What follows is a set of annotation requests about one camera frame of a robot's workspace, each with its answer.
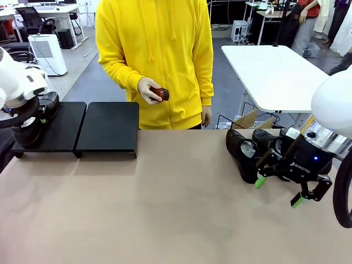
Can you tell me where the person's right hand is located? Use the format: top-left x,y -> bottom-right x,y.
137,77 -> 163,106

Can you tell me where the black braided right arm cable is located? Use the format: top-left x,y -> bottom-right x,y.
332,156 -> 352,229

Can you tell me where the person's left forearm yellow sleeve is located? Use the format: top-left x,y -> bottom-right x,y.
197,68 -> 215,107

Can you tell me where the dark workbench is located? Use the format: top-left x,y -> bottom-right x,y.
244,1 -> 292,46

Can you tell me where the person in dark clothes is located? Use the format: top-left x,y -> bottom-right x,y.
328,0 -> 350,46

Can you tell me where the black mesh office chair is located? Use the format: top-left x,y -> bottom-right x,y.
15,7 -> 57,37

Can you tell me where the seated person's dark leg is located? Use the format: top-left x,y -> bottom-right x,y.
328,51 -> 352,76

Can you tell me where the person in red shirt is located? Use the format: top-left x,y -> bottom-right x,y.
291,0 -> 322,56

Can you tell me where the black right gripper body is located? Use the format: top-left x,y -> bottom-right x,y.
283,136 -> 336,184

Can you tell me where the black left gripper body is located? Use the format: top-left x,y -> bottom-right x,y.
4,95 -> 42,127

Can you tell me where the white computer case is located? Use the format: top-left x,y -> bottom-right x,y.
230,20 -> 250,43

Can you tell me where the black computer tower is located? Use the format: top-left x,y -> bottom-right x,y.
57,29 -> 75,50

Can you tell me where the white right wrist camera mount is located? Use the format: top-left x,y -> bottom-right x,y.
285,128 -> 301,140

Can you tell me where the grey bin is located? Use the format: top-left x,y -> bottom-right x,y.
302,42 -> 321,58

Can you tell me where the person in yellow hoodie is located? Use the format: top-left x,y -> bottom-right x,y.
95,0 -> 215,130

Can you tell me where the person's left hand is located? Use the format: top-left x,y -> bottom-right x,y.
201,106 -> 213,128

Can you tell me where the person's right forearm yellow sleeve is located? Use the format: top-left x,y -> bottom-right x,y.
97,54 -> 146,91

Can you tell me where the white air purifier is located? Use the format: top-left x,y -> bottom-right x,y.
28,34 -> 68,77

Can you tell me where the brown shoe brush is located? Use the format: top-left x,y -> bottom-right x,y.
150,86 -> 170,103

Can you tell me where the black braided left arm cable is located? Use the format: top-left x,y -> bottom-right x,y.
0,109 -> 38,129

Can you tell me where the white table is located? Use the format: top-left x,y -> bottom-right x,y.
221,45 -> 331,114

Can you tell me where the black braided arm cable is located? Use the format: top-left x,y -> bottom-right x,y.
0,109 -> 38,129
332,156 -> 352,229

